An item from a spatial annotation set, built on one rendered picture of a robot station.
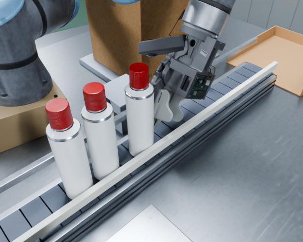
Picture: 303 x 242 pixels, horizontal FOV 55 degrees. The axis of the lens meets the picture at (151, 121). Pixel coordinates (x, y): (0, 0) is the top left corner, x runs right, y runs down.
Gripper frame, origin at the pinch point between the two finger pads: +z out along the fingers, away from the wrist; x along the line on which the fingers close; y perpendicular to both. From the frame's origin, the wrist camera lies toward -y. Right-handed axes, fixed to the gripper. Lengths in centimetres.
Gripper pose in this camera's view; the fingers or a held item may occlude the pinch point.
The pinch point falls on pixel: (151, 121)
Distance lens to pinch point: 60.9
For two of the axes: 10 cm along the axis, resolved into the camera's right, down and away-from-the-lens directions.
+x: 6.3, -0.3, 7.8
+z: -3.6, 8.7, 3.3
